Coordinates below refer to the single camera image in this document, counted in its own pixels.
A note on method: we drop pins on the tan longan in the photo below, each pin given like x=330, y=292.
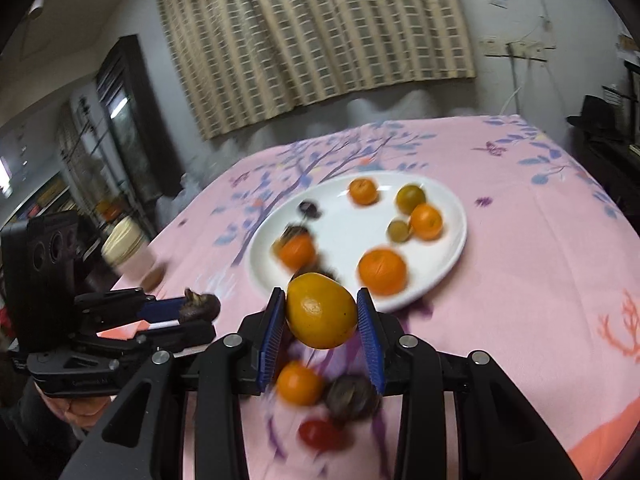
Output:
x=399, y=231

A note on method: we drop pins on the pink deer print tablecloth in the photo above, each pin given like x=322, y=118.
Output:
x=536, y=264

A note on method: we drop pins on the red cherry tomato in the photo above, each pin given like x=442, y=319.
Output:
x=322, y=435

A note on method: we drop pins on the large yellow-green citrus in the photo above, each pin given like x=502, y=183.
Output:
x=409, y=197

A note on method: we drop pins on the yellow lemon-like fruit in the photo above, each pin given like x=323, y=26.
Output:
x=321, y=314

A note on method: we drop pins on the dark cherry with stem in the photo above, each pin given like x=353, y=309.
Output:
x=309, y=209

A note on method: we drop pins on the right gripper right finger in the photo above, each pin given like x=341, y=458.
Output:
x=499, y=433

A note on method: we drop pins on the white oval plate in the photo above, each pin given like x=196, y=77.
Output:
x=345, y=231

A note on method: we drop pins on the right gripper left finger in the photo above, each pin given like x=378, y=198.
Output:
x=141, y=434

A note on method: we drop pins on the left hand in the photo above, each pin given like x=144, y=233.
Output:
x=83, y=413

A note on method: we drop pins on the mandarin with green stem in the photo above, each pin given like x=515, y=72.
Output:
x=297, y=252

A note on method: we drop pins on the striped beige curtain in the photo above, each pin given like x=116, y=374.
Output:
x=241, y=62

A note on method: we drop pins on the white wall power strip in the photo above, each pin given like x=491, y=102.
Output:
x=524, y=49

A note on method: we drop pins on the dark wooden cabinet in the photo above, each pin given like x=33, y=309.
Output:
x=138, y=130

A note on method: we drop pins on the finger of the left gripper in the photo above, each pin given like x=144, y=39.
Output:
x=127, y=305
x=165, y=332

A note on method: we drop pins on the large mandarin orange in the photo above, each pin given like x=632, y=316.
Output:
x=383, y=271

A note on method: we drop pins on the beige lidded container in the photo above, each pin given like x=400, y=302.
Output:
x=128, y=252

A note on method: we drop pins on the smooth orange fruit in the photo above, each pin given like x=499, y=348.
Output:
x=299, y=385

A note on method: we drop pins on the small mandarin orange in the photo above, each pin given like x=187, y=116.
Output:
x=426, y=222

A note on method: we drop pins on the black shelf with monitor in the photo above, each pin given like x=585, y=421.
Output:
x=604, y=136

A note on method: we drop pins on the water chestnut with grass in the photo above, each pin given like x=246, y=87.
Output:
x=199, y=307

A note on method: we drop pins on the large dark water chestnut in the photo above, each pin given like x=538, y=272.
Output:
x=350, y=398

